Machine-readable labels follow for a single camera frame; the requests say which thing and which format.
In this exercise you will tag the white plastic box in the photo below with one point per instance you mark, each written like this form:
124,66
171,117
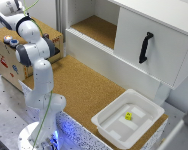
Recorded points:
140,106

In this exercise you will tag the blue button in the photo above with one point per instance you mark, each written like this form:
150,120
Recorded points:
14,42

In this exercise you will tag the wooden drawer box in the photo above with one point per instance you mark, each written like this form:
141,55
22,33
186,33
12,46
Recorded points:
6,68

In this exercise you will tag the red button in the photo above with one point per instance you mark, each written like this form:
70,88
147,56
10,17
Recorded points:
7,38

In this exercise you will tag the white cabinet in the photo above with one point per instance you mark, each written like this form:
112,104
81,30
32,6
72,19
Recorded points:
94,55

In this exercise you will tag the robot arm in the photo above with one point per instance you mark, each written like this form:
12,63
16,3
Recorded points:
40,78

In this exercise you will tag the yellow block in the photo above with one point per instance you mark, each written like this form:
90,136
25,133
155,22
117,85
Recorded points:
128,116

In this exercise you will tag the white sliding door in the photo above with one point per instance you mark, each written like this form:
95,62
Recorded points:
164,50

